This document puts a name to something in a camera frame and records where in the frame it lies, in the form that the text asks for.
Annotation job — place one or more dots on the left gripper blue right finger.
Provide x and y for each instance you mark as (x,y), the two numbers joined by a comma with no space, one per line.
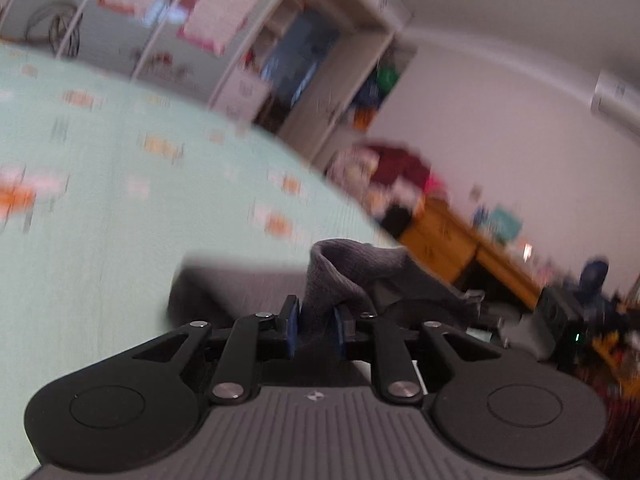
(380,343)

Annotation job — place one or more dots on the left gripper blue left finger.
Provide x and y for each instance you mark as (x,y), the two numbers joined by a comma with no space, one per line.
(253,340)

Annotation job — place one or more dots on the dark grey sweater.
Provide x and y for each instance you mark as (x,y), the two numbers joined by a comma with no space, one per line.
(365,278)

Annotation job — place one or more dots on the yellow wooden desk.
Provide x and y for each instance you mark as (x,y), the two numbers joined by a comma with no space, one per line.
(448,246)

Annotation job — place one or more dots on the teal gift bag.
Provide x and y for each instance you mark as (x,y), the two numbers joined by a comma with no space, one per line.
(503,225)

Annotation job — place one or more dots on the rolled floral quilt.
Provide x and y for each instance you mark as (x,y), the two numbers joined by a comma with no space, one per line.
(351,169)

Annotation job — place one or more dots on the dark red jacket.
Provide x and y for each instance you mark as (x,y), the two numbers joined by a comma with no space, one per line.
(395,163)

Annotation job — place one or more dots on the teal quilted bee bedspread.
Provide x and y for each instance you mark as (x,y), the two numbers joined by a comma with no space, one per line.
(106,186)

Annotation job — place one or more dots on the white room door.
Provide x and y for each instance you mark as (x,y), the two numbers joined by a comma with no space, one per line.
(330,91)

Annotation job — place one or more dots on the white drawer cabinet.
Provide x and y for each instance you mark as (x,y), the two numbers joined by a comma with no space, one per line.
(242,96)

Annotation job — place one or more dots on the grey sliding door wardrobe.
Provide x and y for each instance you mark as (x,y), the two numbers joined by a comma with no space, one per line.
(145,49)

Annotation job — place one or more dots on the pink framed poster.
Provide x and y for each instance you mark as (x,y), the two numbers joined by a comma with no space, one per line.
(212,24)

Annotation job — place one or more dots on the white wall air conditioner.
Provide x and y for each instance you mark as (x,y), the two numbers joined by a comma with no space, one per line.
(617,102)

